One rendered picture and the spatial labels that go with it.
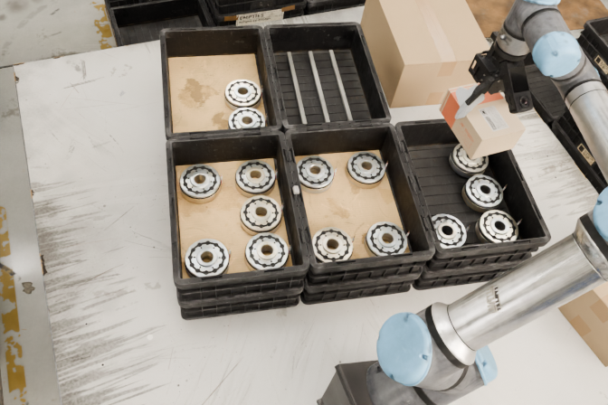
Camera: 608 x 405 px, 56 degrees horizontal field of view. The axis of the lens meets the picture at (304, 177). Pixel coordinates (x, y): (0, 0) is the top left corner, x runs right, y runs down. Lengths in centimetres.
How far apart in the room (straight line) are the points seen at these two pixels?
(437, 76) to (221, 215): 83
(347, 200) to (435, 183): 26
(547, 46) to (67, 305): 121
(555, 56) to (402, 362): 60
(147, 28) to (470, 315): 212
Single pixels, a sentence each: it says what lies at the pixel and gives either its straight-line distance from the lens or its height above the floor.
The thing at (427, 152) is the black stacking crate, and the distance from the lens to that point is 167.
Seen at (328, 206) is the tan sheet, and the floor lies 83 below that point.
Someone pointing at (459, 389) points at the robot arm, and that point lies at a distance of 114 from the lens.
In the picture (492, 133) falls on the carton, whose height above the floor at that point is 113.
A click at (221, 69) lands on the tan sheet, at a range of 177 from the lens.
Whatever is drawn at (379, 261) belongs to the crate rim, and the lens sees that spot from 133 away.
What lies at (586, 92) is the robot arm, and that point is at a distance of 122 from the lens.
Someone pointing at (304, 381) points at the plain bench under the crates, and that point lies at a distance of 144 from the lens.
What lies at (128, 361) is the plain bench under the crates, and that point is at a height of 70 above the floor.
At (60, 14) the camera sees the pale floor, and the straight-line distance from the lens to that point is 331.
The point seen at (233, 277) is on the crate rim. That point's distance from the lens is 127.
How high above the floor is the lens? 209
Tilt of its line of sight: 55 degrees down
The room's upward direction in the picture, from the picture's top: 11 degrees clockwise
